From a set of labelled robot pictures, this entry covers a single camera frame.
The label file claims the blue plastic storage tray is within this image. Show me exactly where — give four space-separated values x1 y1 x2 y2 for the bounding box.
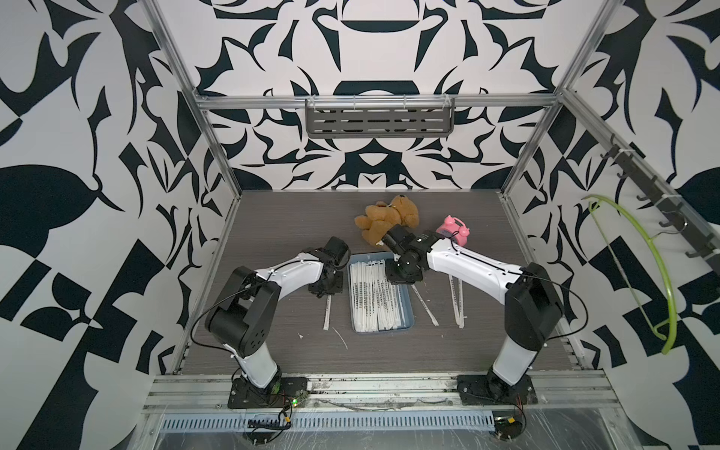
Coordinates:
347 252 416 335

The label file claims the grey metal wall shelf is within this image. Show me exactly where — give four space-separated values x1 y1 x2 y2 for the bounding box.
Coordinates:
305 95 455 139

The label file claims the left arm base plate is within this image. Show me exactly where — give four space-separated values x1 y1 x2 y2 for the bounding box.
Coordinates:
227 377 309 410

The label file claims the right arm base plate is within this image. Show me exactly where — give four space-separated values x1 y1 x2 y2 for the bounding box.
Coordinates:
457 372 538 406

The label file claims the pink alarm clock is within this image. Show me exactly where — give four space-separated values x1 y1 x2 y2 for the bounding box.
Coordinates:
436 215 471 247

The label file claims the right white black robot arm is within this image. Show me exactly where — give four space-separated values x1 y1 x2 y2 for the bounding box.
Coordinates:
382 225 564 389

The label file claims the grey wall hook rail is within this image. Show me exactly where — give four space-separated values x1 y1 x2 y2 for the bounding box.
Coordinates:
603 133 719 273

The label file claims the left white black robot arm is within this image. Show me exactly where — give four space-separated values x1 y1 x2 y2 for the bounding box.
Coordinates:
204 236 351 392

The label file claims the brown teddy bear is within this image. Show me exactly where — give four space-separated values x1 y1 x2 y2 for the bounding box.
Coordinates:
354 194 420 247

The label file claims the green plastic clothes hanger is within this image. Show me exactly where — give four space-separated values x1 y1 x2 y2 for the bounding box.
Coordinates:
580 194 679 356

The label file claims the white slotted cable duct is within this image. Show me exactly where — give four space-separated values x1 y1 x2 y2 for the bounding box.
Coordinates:
160 410 495 433

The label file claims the pile straw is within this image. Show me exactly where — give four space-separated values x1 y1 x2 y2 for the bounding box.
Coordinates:
411 284 440 327

